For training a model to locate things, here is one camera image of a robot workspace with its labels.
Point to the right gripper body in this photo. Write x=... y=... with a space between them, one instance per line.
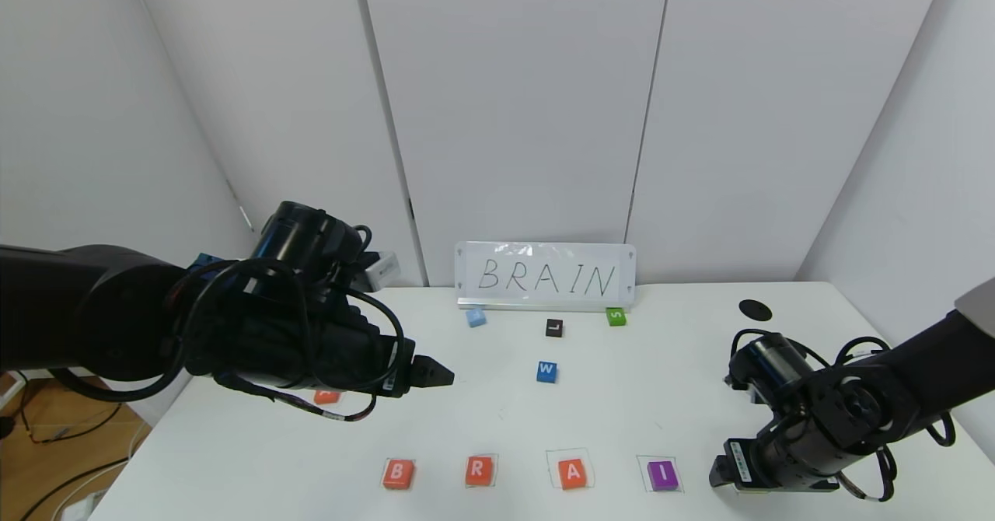
x=736 y=466

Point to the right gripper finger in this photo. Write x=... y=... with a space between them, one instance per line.
x=720 y=473

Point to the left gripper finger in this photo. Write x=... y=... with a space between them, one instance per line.
x=432 y=373

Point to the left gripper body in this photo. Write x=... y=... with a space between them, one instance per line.
x=396 y=379

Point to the orange letter A block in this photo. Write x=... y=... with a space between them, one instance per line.
x=573 y=473
x=326 y=398

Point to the orange letter R block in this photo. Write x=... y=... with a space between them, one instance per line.
x=480 y=471

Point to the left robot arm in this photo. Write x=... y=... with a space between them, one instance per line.
x=116 y=311

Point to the purple letter I block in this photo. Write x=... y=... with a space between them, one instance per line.
x=662 y=475

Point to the light blue letter block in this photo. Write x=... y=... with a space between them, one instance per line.
x=476 y=318

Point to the orange letter B block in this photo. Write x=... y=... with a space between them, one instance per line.
x=398 y=473

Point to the blue letter W block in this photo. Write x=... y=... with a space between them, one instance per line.
x=546 y=372

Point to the black letter L block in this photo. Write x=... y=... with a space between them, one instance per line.
x=553 y=328

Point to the black round table grommet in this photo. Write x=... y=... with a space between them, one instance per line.
x=755 y=309

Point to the white board reading BRAIN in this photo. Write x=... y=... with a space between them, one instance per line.
x=544 y=260

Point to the green letter S block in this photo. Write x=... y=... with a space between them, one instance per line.
x=616 y=316

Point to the white power strip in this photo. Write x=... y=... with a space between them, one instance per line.
x=87 y=507

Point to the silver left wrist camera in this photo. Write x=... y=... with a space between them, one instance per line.
x=381 y=270

